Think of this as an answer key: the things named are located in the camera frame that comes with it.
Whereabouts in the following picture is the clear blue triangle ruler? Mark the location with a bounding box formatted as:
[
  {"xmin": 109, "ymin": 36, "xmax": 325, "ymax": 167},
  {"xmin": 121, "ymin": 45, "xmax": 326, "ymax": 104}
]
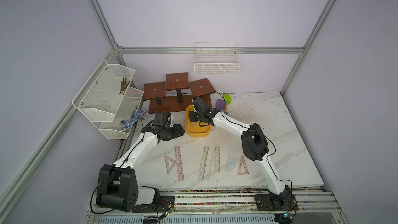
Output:
[{"xmin": 188, "ymin": 121, "xmax": 206, "ymax": 134}]

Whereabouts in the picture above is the yellow plastic storage box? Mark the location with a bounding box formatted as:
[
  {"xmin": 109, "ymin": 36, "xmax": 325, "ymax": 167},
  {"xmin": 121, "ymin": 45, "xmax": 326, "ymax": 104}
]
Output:
[{"xmin": 185, "ymin": 105, "xmax": 211, "ymax": 138}]

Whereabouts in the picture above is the clear stencil straight ruler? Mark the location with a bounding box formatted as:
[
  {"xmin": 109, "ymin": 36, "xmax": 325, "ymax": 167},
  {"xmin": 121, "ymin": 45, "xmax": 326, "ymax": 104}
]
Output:
[{"xmin": 198, "ymin": 146, "xmax": 209, "ymax": 181}]

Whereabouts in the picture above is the clear thin straight ruler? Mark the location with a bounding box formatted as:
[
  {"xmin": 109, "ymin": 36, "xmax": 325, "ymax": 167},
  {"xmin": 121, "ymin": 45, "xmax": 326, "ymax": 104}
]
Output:
[{"xmin": 206, "ymin": 144, "xmax": 217, "ymax": 179}]

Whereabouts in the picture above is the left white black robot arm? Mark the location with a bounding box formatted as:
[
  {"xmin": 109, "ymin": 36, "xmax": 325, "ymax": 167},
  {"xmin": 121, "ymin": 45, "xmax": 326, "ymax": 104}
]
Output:
[{"xmin": 93, "ymin": 112, "xmax": 185, "ymax": 212}]

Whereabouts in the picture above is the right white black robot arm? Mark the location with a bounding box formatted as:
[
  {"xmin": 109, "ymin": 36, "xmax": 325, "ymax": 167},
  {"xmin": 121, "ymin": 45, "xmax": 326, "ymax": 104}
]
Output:
[{"xmin": 189, "ymin": 97, "xmax": 295, "ymax": 209}]

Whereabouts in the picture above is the purple pink toy shovel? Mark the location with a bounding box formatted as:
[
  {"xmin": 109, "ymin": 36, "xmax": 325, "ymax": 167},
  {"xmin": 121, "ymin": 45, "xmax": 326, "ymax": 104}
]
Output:
[{"xmin": 216, "ymin": 99, "xmax": 227, "ymax": 111}]

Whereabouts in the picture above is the green yellow toy shovel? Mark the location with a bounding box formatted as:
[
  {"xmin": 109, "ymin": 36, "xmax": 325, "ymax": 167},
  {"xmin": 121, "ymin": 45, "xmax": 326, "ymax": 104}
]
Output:
[{"xmin": 223, "ymin": 94, "xmax": 232, "ymax": 115}]

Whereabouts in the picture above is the brown wooden stepped stand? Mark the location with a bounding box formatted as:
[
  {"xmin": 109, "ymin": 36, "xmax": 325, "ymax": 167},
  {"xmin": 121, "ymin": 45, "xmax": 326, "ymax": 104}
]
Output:
[{"xmin": 143, "ymin": 72, "xmax": 216, "ymax": 114}]

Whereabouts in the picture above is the clear short stencil ruler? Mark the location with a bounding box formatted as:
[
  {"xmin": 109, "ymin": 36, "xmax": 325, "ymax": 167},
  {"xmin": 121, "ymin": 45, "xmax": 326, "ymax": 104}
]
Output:
[{"xmin": 214, "ymin": 145, "xmax": 220, "ymax": 173}]

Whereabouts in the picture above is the pink triangle ruler left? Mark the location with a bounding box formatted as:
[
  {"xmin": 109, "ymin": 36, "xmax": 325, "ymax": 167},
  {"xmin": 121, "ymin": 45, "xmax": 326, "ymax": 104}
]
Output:
[{"xmin": 164, "ymin": 156, "xmax": 177, "ymax": 174}]

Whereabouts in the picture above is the pink triangle ruler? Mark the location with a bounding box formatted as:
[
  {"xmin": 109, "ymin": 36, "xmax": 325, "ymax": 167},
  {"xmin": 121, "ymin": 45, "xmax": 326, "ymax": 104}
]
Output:
[
  {"xmin": 164, "ymin": 156, "xmax": 177, "ymax": 174},
  {"xmin": 236, "ymin": 156, "xmax": 249, "ymax": 176}
]

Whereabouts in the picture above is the pink long straight ruler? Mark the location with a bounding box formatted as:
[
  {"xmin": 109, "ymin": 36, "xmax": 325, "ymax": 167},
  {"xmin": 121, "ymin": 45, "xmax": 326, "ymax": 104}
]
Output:
[{"xmin": 175, "ymin": 146, "xmax": 184, "ymax": 181}]

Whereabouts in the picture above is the brass screws bundle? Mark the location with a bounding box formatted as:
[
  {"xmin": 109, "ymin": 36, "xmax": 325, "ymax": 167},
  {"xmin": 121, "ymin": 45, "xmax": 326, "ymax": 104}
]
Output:
[{"xmin": 119, "ymin": 77, "xmax": 131, "ymax": 94}]

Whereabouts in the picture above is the blue clear protractor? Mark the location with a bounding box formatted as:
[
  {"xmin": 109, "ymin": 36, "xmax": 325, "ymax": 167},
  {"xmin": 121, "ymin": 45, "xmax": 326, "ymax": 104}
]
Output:
[{"xmin": 224, "ymin": 154, "xmax": 236, "ymax": 172}]

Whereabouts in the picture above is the white mesh two-tier shelf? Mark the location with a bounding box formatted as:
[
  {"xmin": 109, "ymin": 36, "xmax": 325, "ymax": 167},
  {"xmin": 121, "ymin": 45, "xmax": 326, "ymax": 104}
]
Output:
[{"xmin": 72, "ymin": 60, "xmax": 144, "ymax": 140}]

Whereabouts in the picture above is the pink triangle ruler right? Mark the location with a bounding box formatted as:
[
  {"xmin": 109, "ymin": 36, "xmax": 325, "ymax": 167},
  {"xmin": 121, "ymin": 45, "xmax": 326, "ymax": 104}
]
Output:
[{"xmin": 236, "ymin": 156, "xmax": 249, "ymax": 176}]

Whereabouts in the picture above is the white wire wall basket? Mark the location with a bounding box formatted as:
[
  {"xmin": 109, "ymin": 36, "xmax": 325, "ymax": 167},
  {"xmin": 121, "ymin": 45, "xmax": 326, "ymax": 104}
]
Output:
[{"xmin": 194, "ymin": 42, "xmax": 240, "ymax": 75}]

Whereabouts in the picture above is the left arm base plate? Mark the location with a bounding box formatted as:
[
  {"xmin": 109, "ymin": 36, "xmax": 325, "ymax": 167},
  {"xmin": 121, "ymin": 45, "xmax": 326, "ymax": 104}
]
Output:
[{"xmin": 132, "ymin": 196, "xmax": 175, "ymax": 214}]

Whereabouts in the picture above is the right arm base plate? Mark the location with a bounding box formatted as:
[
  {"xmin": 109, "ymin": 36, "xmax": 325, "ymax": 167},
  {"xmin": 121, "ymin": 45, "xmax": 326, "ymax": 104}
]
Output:
[{"xmin": 255, "ymin": 194, "xmax": 299, "ymax": 211}]

